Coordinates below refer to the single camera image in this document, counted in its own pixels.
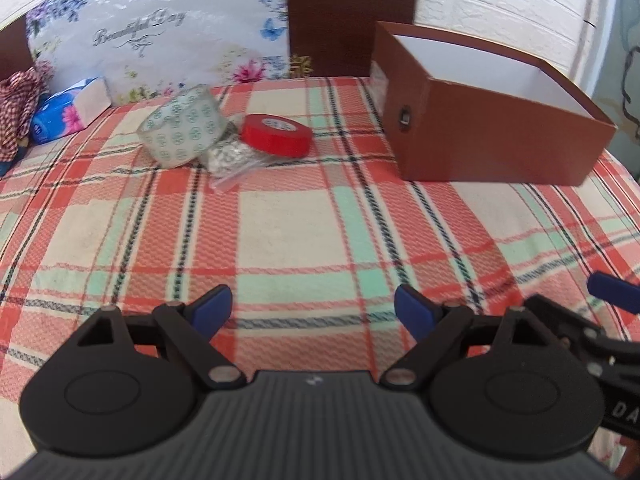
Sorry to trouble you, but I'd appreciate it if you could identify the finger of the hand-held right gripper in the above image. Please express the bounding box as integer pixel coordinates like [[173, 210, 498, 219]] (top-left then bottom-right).
[[522, 294, 640, 368], [587, 271, 640, 317]]

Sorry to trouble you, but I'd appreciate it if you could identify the red white checkered cloth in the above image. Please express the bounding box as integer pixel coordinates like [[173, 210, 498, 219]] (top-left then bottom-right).
[[0, 62, 53, 163]]

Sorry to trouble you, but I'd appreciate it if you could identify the clear bag of small parts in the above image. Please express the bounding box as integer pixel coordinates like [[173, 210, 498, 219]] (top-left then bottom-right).
[[197, 115, 273, 193]]

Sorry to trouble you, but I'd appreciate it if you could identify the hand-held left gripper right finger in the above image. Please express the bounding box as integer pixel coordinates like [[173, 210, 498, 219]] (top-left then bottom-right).
[[382, 284, 551, 392]]

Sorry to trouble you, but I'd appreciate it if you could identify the floral pillow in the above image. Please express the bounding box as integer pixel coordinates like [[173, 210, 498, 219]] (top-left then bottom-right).
[[25, 0, 291, 106]]

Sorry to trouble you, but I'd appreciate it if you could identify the red tape roll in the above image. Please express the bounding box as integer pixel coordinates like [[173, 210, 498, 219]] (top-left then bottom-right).
[[240, 114, 313, 157]]

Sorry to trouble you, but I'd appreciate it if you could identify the red plaid blanket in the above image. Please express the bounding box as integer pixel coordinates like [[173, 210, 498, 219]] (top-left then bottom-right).
[[0, 74, 640, 461]]

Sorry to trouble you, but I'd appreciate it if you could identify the blue tissue pack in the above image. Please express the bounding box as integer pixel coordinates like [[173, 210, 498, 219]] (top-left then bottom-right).
[[30, 77, 113, 143]]

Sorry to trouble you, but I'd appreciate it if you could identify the cartoon printed door panel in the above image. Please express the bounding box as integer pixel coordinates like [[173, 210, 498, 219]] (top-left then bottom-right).
[[590, 0, 640, 181]]

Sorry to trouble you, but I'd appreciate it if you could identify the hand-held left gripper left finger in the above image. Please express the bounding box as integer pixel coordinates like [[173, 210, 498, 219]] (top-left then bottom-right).
[[75, 284, 247, 392]]

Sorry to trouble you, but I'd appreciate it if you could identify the clear tape roll green print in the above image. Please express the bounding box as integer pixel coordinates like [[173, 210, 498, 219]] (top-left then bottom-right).
[[136, 85, 226, 168]]

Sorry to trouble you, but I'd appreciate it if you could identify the brown wooden headboard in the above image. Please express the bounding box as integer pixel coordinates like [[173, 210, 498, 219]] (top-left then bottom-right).
[[0, 0, 418, 81]]

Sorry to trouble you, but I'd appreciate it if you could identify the brown cardboard box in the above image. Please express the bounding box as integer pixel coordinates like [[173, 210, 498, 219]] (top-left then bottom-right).
[[370, 21, 618, 187]]

